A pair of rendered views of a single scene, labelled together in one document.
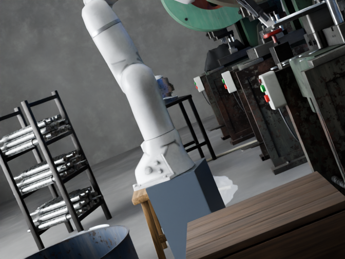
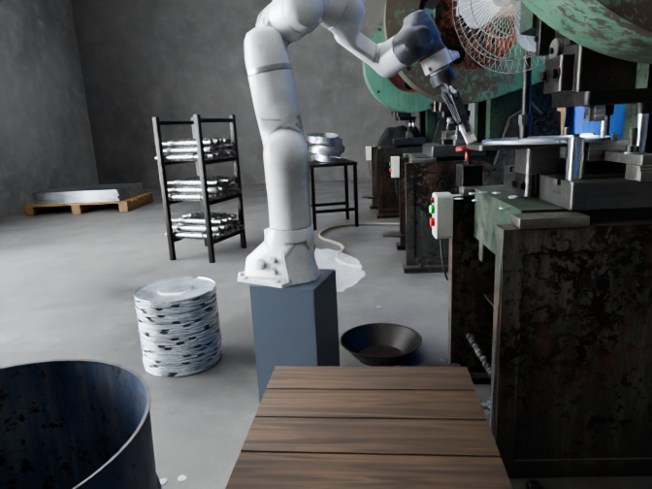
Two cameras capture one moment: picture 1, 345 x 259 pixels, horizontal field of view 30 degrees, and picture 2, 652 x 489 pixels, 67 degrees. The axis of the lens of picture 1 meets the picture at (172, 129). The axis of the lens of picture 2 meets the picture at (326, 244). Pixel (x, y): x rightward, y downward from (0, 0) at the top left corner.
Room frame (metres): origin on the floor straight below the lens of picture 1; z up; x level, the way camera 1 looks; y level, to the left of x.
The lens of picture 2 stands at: (0.87, -0.09, 0.84)
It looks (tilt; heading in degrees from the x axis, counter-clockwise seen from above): 13 degrees down; 2
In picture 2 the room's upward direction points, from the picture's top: 3 degrees counter-clockwise
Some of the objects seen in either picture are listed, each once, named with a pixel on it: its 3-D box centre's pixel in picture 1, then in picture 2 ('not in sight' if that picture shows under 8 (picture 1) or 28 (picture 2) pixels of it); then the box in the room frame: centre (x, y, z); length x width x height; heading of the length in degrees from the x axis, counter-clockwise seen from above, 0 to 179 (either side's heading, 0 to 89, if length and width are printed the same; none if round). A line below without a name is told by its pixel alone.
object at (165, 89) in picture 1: (169, 122); (329, 179); (5.16, 0.00, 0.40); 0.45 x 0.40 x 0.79; 11
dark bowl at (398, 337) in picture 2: not in sight; (380, 347); (2.56, -0.22, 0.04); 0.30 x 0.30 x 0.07
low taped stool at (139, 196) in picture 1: (171, 215); not in sight; (2.90, 0.16, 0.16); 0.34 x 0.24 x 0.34; 179
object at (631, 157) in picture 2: not in sight; (634, 152); (1.96, -0.72, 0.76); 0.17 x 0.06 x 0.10; 179
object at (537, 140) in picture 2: (315, 5); (542, 140); (2.13, -0.59, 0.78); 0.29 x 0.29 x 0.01
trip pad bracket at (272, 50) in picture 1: (286, 66); (468, 191); (2.44, -0.49, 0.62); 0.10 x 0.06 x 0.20; 179
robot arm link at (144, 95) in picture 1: (146, 99); (287, 179); (2.11, 0.04, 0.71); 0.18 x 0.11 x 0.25; 6
